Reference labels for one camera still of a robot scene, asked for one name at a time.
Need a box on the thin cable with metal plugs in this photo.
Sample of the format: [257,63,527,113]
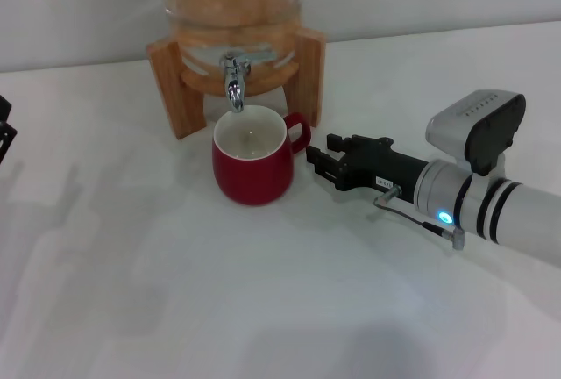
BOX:
[372,183,467,247]

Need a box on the chrome faucet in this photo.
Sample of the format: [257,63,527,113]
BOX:
[218,52,252,114]

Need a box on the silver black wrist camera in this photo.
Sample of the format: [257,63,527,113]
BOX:
[425,89,528,177]

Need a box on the red ceramic cup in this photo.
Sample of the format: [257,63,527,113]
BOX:
[211,104,313,207]

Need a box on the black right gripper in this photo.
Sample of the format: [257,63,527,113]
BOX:
[305,132,431,205]

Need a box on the wooden dispenser stand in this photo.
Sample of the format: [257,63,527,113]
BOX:
[145,27,328,141]

